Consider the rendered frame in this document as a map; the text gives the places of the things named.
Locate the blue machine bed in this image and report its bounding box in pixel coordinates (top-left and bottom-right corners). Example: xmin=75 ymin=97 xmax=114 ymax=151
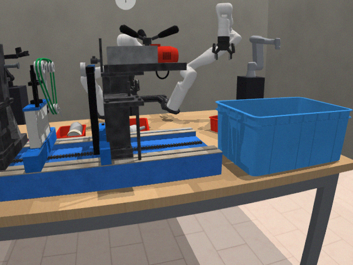
xmin=0 ymin=127 xmax=222 ymax=202

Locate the red tray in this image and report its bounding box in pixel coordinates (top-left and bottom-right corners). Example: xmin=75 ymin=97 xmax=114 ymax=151
xmin=209 ymin=115 xmax=218 ymax=132
xmin=56 ymin=125 xmax=86 ymax=139
xmin=130 ymin=118 xmax=149 ymax=131

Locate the blue plastic crate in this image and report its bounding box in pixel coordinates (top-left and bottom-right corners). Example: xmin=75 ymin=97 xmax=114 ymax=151
xmin=216 ymin=97 xmax=353 ymax=176

